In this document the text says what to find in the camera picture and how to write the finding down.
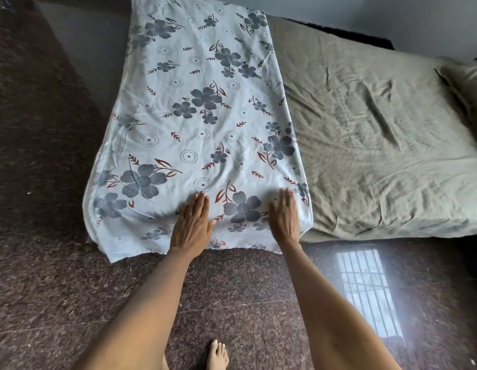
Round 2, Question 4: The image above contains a person's right hand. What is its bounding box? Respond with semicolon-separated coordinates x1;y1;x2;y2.
268;188;303;249

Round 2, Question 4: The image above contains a person's left hand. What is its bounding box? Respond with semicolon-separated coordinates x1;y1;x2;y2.
169;191;217;256

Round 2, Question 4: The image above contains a white floral bed sheet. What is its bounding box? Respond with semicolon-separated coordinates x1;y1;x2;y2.
82;0;314;265

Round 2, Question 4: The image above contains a person's left forearm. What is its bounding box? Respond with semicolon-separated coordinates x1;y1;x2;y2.
73;248;195;370

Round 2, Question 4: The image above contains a person's right forearm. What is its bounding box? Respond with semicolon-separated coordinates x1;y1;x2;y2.
278;243;392;370

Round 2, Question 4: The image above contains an olive green bed sheet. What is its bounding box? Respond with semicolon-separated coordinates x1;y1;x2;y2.
266;15;477;243

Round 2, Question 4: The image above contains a person's right foot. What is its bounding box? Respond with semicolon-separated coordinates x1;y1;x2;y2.
205;340;230;370

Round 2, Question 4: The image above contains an olive green pillow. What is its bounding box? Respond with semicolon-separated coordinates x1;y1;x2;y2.
434;58;477;151

